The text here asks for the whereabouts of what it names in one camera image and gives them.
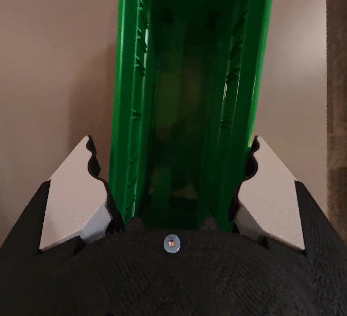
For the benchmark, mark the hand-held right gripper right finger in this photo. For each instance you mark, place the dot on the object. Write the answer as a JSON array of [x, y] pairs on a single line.
[[273, 199]]

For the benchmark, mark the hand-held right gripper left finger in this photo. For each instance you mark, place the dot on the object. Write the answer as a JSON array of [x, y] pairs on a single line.
[[70, 199]]

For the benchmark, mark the stack of nested green bins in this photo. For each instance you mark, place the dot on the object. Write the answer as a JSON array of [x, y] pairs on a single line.
[[130, 104]]

